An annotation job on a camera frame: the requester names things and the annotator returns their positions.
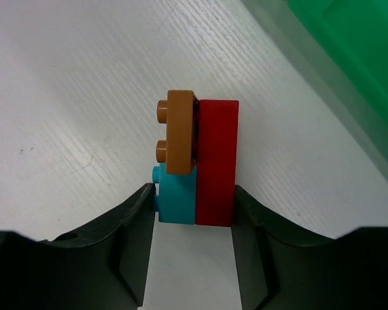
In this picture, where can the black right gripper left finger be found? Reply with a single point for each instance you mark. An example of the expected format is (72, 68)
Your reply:
(100, 265)

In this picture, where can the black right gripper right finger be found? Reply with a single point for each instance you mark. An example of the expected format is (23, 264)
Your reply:
(281, 265)

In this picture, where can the red lego brick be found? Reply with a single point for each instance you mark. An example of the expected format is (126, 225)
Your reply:
(216, 164)

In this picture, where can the teal lego brick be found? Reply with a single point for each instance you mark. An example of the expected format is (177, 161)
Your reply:
(176, 198)

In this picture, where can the green five-compartment bin tray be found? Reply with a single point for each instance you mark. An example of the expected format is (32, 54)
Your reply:
(354, 36)

